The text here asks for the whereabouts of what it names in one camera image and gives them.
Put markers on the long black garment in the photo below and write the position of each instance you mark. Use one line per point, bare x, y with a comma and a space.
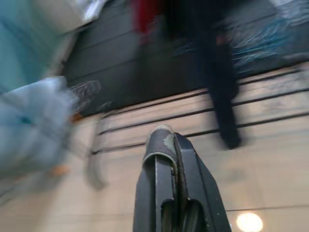
222, 101

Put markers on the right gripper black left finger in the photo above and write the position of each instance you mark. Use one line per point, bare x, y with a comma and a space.
147, 193

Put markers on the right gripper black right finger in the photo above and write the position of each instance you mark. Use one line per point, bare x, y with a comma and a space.
200, 183

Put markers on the black foam floor mat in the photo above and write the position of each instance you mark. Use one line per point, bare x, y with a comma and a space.
132, 72

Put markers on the light blue crumpled cloth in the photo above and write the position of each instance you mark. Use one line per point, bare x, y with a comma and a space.
31, 120

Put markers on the red garment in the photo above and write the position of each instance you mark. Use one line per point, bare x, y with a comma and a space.
144, 19

